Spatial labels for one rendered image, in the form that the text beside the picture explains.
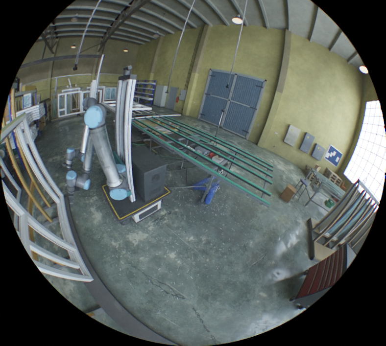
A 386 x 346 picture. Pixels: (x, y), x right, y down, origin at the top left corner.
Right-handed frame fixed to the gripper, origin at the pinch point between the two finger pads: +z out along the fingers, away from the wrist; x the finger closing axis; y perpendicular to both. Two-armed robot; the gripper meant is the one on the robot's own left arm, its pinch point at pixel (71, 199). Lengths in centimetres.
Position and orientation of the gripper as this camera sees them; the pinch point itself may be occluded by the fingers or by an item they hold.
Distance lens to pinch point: 136.5
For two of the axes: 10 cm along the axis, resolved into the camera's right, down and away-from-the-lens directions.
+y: -5.5, -1.8, -8.2
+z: -5.6, 8.0, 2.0
